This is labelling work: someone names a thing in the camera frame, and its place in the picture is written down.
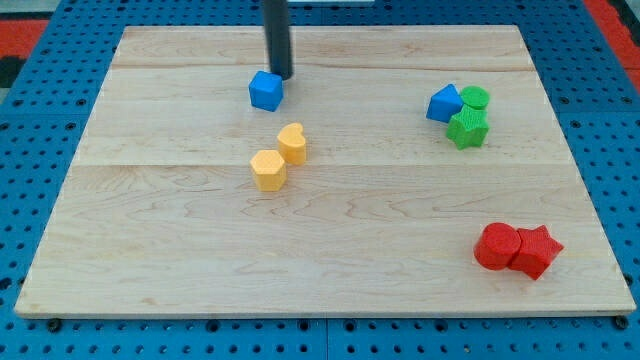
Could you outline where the yellow heart block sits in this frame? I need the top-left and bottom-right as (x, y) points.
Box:
(277, 123), (307, 165)

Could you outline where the yellow hexagon block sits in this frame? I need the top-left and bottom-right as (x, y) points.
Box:
(250, 150), (287, 192)

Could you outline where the green star block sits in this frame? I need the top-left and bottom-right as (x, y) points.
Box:
(446, 105), (490, 150)

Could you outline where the light wooden board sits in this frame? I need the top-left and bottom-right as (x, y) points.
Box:
(14, 25), (636, 319)

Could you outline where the blue cube block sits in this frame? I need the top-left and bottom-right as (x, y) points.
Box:
(248, 71), (284, 112)

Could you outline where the green cylinder block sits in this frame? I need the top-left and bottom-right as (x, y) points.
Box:
(460, 85), (490, 110)

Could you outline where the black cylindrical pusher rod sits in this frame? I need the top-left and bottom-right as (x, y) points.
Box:
(262, 0), (294, 80)

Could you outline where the blue triangle block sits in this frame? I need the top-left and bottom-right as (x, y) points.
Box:
(425, 84), (464, 123)

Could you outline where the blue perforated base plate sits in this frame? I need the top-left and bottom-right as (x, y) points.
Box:
(1, 0), (639, 359)

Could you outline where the red star block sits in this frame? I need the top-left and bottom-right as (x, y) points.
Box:
(508, 225), (564, 280)

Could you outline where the red cylinder block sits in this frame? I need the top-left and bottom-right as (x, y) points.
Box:
(474, 222), (521, 271)

